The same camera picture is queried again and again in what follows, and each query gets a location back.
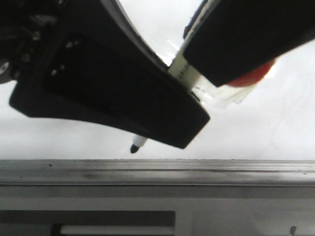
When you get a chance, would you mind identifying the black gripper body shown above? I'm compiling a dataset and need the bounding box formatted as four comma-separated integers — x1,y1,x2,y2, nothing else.
0,0,62,84

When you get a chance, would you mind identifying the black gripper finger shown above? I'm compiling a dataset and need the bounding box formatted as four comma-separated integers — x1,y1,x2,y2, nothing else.
183,0,315,87
9,0,210,148

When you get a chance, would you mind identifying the grey metal table frame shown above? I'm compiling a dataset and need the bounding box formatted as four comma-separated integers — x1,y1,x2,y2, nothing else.
0,185,315,236

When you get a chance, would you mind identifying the white dry-erase marker pen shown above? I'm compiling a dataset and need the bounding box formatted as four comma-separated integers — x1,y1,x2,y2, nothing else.
129,0,276,155

